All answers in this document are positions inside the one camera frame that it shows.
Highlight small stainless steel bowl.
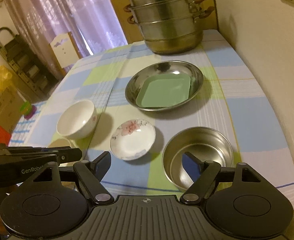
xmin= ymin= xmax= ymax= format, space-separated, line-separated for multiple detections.
xmin=162 ymin=127 xmax=234 ymax=191

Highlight small floral white saucer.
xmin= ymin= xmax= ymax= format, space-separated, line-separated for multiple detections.
xmin=110 ymin=119 xmax=156 ymax=161

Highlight blue grid patterned cloth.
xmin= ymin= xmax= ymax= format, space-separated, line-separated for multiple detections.
xmin=9 ymin=101 xmax=46 ymax=146

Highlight cardboard box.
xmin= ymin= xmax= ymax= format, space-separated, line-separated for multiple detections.
xmin=0 ymin=86 xmax=25 ymax=134

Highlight white ceramic floral bowl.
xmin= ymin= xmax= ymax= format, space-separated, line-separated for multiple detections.
xmin=56 ymin=100 xmax=98 ymax=140

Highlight green and purple cups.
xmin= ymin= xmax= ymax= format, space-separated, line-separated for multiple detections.
xmin=20 ymin=101 xmax=37 ymax=120

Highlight checkered pastel tablecloth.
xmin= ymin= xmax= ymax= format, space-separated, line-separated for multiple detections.
xmin=22 ymin=30 xmax=294 ymax=207

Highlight yellow plastic bag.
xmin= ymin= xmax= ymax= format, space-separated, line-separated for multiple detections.
xmin=0 ymin=65 xmax=13 ymax=93

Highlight green square plastic plate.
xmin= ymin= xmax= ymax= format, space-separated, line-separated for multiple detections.
xmin=136 ymin=73 xmax=190 ymax=108

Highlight large stainless steel basin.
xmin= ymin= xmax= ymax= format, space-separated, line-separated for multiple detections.
xmin=125 ymin=61 xmax=204 ymax=112

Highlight dark folding rack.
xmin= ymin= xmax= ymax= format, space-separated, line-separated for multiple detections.
xmin=0 ymin=27 xmax=58 ymax=100

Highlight white wooden chair back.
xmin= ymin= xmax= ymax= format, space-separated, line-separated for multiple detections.
xmin=49 ymin=31 xmax=82 ymax=69

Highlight purple lace curtain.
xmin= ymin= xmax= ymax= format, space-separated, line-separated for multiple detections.
xmin=4 ymin=0 xmax=127 ymax=80

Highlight stacked stainless steel steamer pot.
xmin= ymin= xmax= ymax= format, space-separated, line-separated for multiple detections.
xmin=124 ymin=0 xmax=215 ymax=55

